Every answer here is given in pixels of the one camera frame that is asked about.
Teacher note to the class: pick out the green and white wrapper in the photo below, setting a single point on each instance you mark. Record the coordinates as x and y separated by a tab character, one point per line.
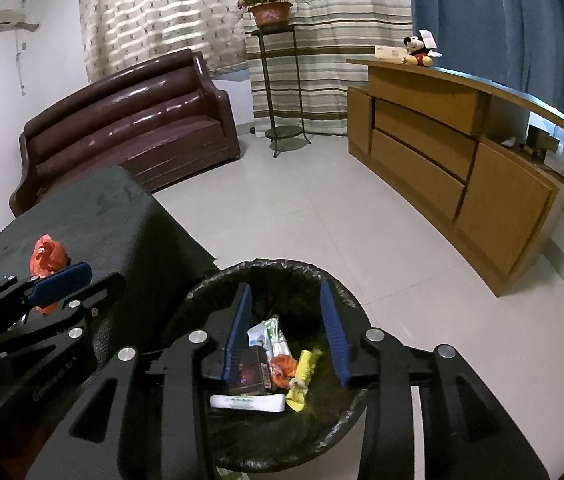
262	332

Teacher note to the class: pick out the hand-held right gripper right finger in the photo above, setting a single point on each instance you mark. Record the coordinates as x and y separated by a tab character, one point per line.
336	340

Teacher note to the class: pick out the white air conditioner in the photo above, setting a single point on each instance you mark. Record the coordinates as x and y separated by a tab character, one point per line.
7	12

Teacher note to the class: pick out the striped curtain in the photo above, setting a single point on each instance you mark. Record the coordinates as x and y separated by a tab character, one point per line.
341	35

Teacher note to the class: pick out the black metal plant stand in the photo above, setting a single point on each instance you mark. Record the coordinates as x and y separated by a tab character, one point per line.
287	135

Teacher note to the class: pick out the mouse plush toy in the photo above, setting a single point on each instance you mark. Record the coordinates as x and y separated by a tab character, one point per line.
419	50

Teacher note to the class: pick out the dark grey tablecloth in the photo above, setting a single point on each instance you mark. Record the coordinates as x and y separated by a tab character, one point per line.
87	220

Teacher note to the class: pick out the red plastic bag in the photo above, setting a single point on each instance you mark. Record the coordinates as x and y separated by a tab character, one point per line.
47	255

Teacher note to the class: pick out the orange plastic bag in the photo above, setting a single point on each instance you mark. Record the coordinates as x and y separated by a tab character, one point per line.
282	365

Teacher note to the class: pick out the yellow wrapper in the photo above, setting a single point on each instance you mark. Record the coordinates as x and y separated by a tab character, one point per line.
304	370

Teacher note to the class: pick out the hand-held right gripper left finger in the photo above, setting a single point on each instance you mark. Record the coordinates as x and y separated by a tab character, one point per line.
237	335

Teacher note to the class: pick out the dark box on shelf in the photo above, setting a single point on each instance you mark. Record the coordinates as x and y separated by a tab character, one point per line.
541	142

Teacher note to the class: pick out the dark brown cigarette box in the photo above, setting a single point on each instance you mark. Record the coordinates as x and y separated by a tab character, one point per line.
251	372

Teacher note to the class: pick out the wooden cabinet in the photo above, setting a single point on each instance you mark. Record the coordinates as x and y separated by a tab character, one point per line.
421	175

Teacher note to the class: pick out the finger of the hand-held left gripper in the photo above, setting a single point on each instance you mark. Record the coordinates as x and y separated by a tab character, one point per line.
97	295
62	280

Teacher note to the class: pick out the white tube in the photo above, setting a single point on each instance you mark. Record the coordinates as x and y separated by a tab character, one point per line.
247	402

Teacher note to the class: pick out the potted plant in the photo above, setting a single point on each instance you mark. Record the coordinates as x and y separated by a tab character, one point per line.
272	14

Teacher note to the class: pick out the brown leather sofa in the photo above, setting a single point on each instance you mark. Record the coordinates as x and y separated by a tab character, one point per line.
127	130

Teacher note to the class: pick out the beige patterned curtain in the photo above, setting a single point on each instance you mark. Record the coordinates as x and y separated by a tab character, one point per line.
162	10

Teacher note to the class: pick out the trash bin with black liner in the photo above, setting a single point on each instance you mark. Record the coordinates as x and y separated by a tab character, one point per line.
272	280

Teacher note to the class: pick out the small cardboard box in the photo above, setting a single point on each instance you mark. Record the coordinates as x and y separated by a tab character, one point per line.
389	53

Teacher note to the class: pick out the blue curtain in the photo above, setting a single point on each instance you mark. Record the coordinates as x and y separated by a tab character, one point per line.
501	20

